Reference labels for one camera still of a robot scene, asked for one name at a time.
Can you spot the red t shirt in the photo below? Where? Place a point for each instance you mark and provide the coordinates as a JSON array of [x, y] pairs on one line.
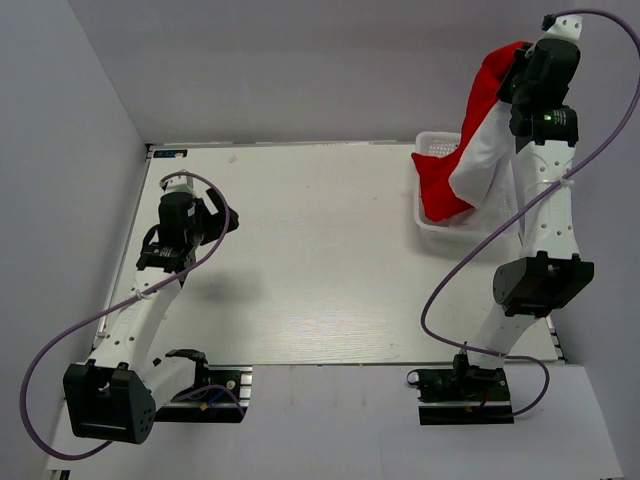
[[438, 200]]

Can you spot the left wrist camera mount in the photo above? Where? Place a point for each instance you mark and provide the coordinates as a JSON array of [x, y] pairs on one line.
[[180, 182]]

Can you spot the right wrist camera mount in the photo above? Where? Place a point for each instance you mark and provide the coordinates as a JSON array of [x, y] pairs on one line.
[[563, 27]]

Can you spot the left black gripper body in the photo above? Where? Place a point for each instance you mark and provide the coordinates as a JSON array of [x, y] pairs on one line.
[[195, 233]]

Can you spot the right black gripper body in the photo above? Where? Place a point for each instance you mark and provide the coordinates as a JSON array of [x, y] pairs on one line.
[[514, 88]]

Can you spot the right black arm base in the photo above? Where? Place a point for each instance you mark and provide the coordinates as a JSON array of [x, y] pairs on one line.
[[447, 399]]

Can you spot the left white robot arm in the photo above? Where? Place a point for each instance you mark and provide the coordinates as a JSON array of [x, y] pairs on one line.
[[115, 394]]

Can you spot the blue table label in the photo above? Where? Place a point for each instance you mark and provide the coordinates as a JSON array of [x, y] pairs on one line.
[[170, 153]]

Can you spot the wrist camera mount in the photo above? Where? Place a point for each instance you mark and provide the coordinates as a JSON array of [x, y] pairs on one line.
[[563, 27], [180, 182]]

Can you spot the white t shirt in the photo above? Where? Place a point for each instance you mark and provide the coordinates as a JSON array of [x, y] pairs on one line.
[[478, 178]]

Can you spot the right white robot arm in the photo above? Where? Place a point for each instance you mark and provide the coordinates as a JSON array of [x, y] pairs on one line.
[[516, 114]]

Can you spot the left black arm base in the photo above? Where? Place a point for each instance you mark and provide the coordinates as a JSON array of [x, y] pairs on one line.
[[222, 397]]

